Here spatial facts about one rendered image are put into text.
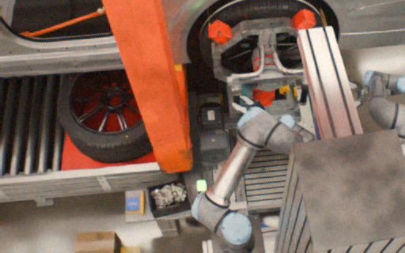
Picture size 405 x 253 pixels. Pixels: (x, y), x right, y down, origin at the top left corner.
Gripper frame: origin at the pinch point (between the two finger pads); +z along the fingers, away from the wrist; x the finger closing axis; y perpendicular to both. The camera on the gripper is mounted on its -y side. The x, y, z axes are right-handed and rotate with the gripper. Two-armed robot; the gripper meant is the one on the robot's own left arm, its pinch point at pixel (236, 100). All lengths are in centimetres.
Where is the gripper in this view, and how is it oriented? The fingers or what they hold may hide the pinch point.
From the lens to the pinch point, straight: 263.3
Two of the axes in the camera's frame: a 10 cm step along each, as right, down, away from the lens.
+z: -8.1, -5.1, 2.9
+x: 5.9, -7.1, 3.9
